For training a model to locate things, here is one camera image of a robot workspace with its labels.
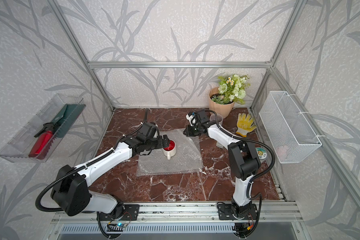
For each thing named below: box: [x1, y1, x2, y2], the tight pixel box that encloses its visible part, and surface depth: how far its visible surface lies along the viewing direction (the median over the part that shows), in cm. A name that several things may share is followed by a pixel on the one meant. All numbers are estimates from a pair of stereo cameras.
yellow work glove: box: [236, 112, 257, 138], surface depth 114 cm
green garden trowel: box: [52, 103, 86, 139], surface depth 71 cm
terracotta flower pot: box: [208, 87, 235, 119], surface depth 104 cm
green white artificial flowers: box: [211, 74, 251, 104], surface depth 96 cm
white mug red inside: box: [162, 139, 177, 160], surface depth 90 cm
